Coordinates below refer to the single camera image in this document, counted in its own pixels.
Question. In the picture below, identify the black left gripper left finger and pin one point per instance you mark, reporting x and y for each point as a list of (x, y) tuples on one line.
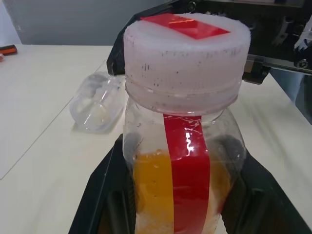
[(104, 195)]

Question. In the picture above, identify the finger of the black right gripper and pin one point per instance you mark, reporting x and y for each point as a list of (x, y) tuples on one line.
[(117, 56)]

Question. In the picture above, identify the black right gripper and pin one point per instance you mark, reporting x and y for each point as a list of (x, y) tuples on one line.
[(268, 22)]

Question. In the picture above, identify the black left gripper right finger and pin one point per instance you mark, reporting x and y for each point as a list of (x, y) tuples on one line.
[(263, 204)]

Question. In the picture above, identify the clear bottle with orange drink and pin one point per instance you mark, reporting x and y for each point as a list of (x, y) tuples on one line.
[(151, 185)]

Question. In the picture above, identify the white bottle cap red tape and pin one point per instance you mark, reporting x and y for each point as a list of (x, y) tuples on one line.
[(182, 63)]

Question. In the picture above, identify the clear wine glass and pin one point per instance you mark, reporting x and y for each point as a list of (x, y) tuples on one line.
[(92, 107)]

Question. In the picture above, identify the orange and black utility knife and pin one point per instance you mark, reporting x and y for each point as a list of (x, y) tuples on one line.
[(8, 50)]

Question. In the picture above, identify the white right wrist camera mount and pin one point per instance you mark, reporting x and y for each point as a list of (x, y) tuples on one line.
[(304, 42)]

